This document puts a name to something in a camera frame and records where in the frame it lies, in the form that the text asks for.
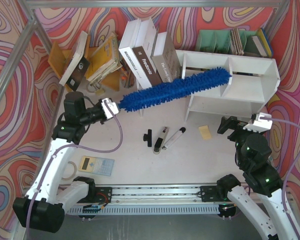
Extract blue microfiber duster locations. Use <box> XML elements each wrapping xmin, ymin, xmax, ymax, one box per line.
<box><xmin>118</xmin><ymin>67</ymin><xmax>232</xmax><ymax>112</ymax></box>

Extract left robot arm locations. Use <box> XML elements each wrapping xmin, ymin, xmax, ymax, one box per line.
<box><xmin>12</xmin><ymin>91</ymin><xmax>119</xmax><ymax>233</ymax></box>

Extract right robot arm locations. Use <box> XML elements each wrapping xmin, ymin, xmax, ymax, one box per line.
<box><xmin>216</xmin><ymin>112</ymin><xmax>300</xmax><ymax>240</ymax></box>

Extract white bookshelf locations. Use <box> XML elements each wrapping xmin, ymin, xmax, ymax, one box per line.
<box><xmin>138</xmin><ymin>49</ymin><xmax>281</xmax><ymax>123</ymax></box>

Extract tan sticky note pad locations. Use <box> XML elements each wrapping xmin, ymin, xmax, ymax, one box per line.
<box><xmin>198</xmin><ymin>125</ymin><xmax>212</xmax><ymax>140</ymax></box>

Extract brass padlock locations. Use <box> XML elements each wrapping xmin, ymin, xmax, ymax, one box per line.
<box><xmin>86</xmin><ymin>83</ymin><xmax>105</xmax><ymax>96</ymax></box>

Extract clear pencil cup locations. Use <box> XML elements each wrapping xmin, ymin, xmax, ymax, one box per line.
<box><xmin>120</xmin><ymin>69</ymin><xmax>136</xmax><ymax>89</ymax></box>

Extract black and white book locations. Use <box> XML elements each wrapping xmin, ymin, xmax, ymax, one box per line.
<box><xmin>59</xmin><ymin>31</ymin><xmax>90</xmax><ymax>92</ymax></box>

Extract blue calculator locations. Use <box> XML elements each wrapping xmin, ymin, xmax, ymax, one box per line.
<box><xmin>78</xmin><ymin>156</ymin><xmax>115</xmax><ymax>177</ymax></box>

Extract stack of yellow books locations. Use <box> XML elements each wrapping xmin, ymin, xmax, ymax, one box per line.
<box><xmin>86</xmin><ymin>32</ymin><xmax>122</xmax><ymax>85</ymax></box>

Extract black T-shaped plastic piece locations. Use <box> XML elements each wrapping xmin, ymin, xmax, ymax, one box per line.
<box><xmin>143</xmin><ymin>129</ymin><xmax>152</xmax><ymax>148</ymax></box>

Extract clear tape roll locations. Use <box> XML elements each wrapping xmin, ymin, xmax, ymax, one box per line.
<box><xmin>61</xmin><ymin>161</ymin><xmax>77</xmax><ymax>181</ymax></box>

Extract yellow wooden book stand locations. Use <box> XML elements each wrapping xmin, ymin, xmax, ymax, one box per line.
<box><xmin>48</xmin><ymin>34</ymin><xmax>108</xmax><ymax>92</ymax></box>

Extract beige black stapler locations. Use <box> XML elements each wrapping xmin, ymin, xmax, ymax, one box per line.
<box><xmin>153</xmin><ymin>126</ymin><xmax>169</xmax><ymax>155</ymax></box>

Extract brown notebooks in organizer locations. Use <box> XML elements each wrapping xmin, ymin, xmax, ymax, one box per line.
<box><xmin>230</xmin><ymin>28</ymin><xmax>244</xmax><ymax>56</ymax></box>

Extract white Mademoiselle book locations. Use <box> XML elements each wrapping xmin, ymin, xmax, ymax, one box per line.
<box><xmin>118</xmin><ymin>18</ymin><xmax>152</xmax><ymax>89</ymax></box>

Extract green desk organizer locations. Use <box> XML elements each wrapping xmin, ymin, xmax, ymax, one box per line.
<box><xmin>194</xmin><ymin>29</ymin><xmax>260</xmax><ymax>57</ymax></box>

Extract brown Fredonia book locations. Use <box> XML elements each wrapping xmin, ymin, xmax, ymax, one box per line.
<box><xmin>132</xmin><ymin>17</ymin><xmax>162</xmax><ymax>89</ymax></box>

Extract blue yellow book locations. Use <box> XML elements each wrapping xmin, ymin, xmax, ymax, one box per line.
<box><xmin>253</xmin><ymin>28</ymin><xmax>274</xmax><ymax>58</ymax></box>

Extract grey Lonely Ones book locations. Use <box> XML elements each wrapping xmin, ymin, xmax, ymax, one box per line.
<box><xmin>151</xmin><ymin>31</ymin><xmax>182</xmax><ymax>83</ymax></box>

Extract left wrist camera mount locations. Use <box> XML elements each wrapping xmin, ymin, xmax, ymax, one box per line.
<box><xmin>101</xmin><ymin>98</ymin><xmax>120</xmax><ymax>120</ymax></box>

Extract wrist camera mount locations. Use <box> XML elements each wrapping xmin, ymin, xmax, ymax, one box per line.
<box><xmin>243</xmin><ymin>112</ymin><xmax>273</xmax><ymax>133</ymax></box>
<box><xmin>101</xmin><ymin>98</ymin><xmax>120</xmax><ymax>120</ymax></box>

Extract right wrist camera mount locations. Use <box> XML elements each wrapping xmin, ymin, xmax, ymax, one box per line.
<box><xmin>243</xmin><ymin>112</ymin><xmax>273</xmax><ymax>133</ymax></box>

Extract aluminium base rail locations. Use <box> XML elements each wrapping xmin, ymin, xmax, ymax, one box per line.
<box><xmin>21</xmin><ymin>183</ymin><xmax>295</xmax><ymax>205</ymax></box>

